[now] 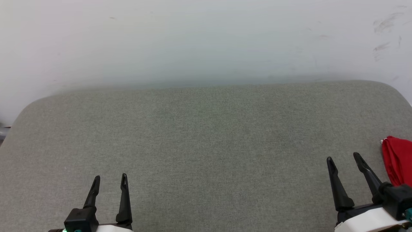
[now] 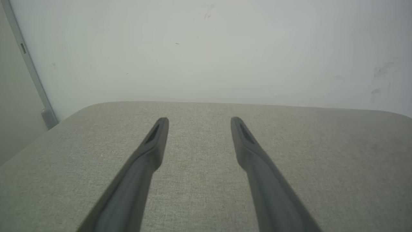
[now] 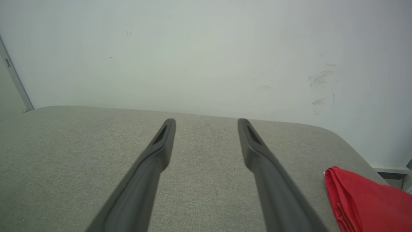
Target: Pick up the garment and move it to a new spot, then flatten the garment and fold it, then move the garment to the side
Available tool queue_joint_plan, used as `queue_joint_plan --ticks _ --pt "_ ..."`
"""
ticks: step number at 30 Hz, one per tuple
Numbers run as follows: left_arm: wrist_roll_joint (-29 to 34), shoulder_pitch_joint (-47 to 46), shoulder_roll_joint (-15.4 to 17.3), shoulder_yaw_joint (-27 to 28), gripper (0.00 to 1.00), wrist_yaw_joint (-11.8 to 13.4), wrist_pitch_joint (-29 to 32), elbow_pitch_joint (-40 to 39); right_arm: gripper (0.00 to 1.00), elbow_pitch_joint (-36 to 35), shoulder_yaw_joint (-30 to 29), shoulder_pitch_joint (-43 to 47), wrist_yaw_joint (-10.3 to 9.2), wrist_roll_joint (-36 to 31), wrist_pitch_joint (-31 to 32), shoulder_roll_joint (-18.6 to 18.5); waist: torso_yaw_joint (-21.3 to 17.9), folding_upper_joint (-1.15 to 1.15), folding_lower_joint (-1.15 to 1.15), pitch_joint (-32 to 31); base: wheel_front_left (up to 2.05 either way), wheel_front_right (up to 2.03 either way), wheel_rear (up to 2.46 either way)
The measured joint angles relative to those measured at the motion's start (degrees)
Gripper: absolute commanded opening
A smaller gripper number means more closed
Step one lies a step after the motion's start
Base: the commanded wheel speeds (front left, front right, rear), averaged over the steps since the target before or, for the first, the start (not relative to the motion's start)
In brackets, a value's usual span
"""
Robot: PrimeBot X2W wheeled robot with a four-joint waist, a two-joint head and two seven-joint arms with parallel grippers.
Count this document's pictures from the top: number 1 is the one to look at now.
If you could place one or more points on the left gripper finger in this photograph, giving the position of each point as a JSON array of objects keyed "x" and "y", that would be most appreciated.
[
  {"x": 94, "y": 193},
  {"x": 125, "y": 206}
]

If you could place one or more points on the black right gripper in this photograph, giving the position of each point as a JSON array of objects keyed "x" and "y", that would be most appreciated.
[{"x": 351, "y": 213}]

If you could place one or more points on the red and white shirt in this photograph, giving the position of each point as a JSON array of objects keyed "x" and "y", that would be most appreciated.
[{"x": 399, "y": 161}]

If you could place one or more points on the grey fabric sofa cushion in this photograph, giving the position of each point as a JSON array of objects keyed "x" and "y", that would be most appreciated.
[{"x": 206, "y": 145}]

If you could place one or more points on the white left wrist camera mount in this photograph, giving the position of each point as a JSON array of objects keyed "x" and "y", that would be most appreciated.
[{"x": 80, "y": 219}]

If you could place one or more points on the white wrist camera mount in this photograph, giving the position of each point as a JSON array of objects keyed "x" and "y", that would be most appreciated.
[
  {"x": 367, "y": 223},
  {"x": 80, "y": 219}
]

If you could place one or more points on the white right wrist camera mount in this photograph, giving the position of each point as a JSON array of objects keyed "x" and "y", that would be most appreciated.
[{"x": 367, "y": 223}]

